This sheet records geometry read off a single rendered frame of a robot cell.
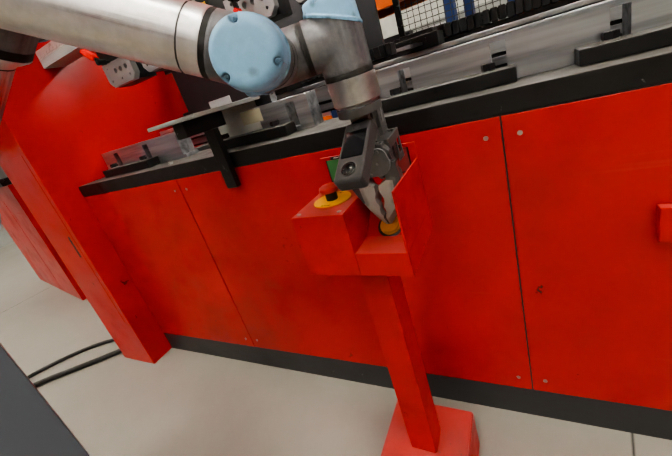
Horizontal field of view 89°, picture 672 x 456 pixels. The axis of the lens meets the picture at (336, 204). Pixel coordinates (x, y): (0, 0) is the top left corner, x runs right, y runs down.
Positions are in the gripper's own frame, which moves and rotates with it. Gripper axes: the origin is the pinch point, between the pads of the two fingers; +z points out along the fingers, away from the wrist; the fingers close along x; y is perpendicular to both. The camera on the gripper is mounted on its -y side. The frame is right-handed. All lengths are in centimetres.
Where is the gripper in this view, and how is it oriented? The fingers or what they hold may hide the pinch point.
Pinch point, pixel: (387, 219)
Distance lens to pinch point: 60.0
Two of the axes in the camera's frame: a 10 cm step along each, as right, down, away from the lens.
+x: -8.6, 0.9, 4.9
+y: 3.9, -5.0, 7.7
